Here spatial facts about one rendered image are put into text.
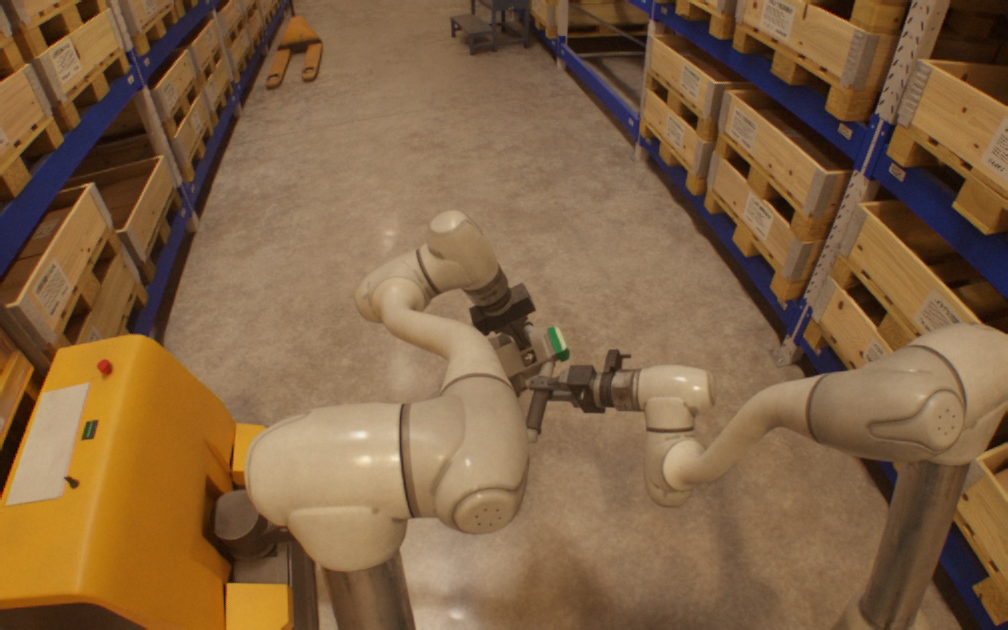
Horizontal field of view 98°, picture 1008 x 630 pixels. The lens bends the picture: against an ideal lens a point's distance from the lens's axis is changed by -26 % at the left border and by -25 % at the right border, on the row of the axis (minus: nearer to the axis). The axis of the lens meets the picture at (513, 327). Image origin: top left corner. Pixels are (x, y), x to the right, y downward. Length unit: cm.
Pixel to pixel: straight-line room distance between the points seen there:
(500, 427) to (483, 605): 146
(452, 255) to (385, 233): 234
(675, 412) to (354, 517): 71
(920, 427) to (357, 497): 60
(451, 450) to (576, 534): 157
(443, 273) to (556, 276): 193
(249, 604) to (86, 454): 63
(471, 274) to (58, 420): 122
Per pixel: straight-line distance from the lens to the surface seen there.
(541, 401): 124
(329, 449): 60
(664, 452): 113
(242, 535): 181
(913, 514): 94
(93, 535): 149
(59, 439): 171
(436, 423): 60
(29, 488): 167
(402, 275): 107
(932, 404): 67
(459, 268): 107
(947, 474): 90
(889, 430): 69
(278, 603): 182
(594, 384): 119
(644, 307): 287
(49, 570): 151
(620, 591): 206
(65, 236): 253
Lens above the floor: 194
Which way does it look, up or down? 46 degrees down
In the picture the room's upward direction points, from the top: 1 degrees counter-clockwise
